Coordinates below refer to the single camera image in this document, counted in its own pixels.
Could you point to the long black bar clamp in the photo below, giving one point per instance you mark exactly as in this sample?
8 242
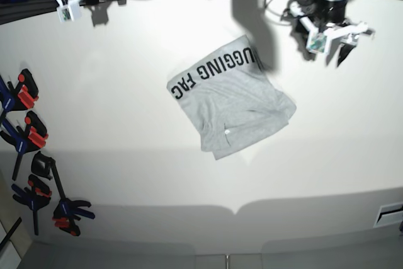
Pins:
67 212

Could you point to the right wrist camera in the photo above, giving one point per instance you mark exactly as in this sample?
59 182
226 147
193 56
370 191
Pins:
69 12

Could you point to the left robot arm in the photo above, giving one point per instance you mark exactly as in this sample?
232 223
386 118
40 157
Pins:
334 48

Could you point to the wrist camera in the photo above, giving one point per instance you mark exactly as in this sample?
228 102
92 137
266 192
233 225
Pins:
69 12
318 43

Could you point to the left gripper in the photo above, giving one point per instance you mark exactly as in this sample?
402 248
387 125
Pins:
328 17

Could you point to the lower left blue clamp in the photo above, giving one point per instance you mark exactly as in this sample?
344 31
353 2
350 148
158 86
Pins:
35 198

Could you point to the grey T-shirt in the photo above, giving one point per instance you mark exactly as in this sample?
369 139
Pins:
229 99

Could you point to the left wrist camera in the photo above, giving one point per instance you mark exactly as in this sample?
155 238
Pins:
318 43

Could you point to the black strip at edge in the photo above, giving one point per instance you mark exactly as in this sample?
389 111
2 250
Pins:
9 234

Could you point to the blue bar clamp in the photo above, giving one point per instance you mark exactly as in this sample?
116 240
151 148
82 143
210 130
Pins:
30 139
22 97

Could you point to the top blue bar clamp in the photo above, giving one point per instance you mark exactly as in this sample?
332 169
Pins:
22 97

